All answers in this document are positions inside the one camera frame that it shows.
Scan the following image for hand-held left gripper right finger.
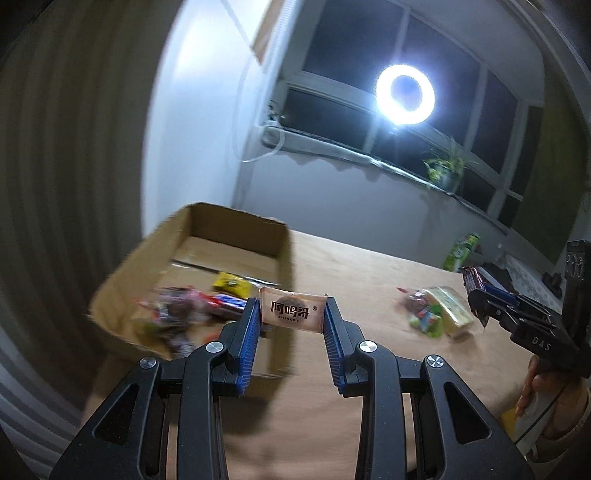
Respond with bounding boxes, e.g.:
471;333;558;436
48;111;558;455
322;296;532;480

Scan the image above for person's right hand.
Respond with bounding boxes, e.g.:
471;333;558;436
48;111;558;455
515;357;591;439

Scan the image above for colourful snack packet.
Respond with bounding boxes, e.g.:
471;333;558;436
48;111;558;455
143;320;198;361

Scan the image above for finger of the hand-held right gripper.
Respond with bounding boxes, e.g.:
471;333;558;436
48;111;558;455
467;285;546;333
485;283;561;324

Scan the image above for white window frame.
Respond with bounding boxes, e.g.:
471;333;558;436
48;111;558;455
268;0;546;232

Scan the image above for green curtain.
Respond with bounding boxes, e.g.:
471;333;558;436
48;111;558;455
508;46;591;264

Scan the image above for potted green plant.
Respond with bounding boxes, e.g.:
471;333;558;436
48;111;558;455
422;138;481;195

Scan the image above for brown cardboard box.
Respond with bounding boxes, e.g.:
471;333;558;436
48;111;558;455
87;202;296;379

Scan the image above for beige snack packet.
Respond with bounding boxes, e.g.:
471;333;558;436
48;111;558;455
259;285;329;334

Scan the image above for green bottle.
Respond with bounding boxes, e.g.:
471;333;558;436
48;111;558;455
443;233;482;273

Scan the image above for grey windowsill cloth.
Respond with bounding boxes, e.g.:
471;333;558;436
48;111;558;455
261;124;509;232

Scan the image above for white ring light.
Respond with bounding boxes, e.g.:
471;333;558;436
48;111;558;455
375;64;435;126

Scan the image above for yellow candy packet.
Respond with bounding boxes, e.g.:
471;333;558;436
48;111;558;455
215;271;252;297

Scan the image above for beige cracker pack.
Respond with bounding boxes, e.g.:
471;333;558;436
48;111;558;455
427;285;477;341

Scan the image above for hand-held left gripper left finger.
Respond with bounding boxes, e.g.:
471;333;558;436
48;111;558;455
48;298;264;480

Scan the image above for person's right forearm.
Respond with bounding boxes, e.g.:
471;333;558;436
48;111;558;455
526;429;591;467

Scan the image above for white cable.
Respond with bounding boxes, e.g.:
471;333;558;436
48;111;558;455
231;60;287;163

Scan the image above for white lace cloth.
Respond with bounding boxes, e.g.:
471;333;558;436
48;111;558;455
503;256;568;296

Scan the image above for white cabinet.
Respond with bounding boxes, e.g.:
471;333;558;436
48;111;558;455
143;0;296;232

